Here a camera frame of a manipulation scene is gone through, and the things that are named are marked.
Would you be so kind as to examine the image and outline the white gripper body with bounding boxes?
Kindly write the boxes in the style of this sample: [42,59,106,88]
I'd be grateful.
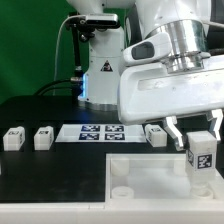
[118,55,224,125]

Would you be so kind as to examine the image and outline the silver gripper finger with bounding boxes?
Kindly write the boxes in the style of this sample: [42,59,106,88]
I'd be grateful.
[206,109,223,142]
[163,116,184,151]

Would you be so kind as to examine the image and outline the white square table top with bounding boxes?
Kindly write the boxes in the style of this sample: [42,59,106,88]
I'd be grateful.
[105,152,224,203]

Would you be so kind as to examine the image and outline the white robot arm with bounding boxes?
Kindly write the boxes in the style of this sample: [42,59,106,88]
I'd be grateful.
[67,0,224,149]

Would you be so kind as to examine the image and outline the white marker tag sheet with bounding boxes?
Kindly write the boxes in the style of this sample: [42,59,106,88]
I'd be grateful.
[56,124,146,143]

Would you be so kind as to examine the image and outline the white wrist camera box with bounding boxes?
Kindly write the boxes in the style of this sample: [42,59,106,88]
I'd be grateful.
[122,32,172,66]

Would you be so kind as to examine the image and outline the black cables at base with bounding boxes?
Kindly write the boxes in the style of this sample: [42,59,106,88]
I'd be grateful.
[33,77,84,98]

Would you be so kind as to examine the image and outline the black camera on stand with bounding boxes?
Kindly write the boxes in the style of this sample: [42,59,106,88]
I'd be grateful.
[66,13,120,43]

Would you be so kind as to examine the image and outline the white front rail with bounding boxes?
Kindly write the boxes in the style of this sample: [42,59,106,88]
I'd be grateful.
[0,204,224,224]

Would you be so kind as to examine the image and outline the white cable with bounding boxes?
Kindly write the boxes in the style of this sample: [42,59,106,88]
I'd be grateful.
[52,14,84,96]

